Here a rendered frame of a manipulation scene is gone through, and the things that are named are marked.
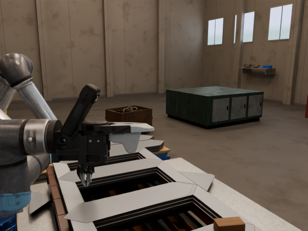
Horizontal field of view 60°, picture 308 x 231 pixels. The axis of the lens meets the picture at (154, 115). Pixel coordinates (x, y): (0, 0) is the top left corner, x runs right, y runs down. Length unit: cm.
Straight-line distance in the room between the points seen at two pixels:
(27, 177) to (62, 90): 1132
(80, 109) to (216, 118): 604
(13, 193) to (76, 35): 1151
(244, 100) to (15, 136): 673
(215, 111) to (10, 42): 826
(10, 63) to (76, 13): 1094
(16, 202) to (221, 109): 613
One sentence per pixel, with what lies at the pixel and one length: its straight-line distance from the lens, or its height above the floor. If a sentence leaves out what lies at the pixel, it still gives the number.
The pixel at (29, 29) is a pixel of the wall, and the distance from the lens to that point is 1180.
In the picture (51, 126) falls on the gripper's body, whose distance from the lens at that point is 57.
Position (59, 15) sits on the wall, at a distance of 1201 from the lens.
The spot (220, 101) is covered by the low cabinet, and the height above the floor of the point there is 66.
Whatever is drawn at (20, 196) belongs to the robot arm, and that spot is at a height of 131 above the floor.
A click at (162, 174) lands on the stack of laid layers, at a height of 85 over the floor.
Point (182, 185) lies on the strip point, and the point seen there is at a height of 87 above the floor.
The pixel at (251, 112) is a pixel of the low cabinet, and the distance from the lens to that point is 740.
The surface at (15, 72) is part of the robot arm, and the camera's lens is 126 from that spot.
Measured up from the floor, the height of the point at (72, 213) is 87.
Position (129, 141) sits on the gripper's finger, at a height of 143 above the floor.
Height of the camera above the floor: 159
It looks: 12 degrees down
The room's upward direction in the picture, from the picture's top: straight up
